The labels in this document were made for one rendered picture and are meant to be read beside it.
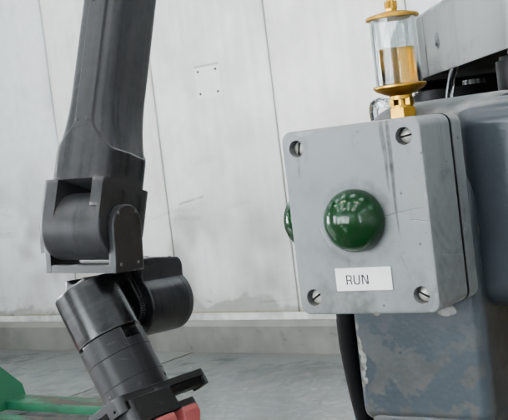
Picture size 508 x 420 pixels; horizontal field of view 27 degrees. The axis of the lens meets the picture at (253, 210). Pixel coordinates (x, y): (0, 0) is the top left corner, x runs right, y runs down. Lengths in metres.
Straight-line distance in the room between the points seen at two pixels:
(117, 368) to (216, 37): 6.24
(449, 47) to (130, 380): 0.36
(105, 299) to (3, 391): 5.42
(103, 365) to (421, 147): 0.45
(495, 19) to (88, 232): 0.38
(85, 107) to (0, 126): 7.63
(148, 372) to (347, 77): 5.69
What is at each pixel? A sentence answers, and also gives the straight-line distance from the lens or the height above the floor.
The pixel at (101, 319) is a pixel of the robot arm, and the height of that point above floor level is 1.20.
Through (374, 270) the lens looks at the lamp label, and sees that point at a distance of 0.49.
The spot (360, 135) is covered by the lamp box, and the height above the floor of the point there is 1.32.
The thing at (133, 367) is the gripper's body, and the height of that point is 1.16.
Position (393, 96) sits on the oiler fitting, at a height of 1.34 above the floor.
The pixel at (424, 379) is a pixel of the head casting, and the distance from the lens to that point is 0.55.
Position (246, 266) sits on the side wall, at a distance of 7.04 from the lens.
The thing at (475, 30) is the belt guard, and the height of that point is 1.38.
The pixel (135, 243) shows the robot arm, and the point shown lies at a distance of 0.88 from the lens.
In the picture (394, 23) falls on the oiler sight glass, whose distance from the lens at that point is 0.56.
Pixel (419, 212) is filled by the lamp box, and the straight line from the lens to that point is 0.48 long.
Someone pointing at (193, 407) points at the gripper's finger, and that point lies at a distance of 0.87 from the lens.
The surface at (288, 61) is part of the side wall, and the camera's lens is 6.73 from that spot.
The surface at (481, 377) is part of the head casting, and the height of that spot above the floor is 1.20.
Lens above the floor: 1.32
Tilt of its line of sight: 3 degrees down
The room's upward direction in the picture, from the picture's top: 7 degrees counter-clockwise
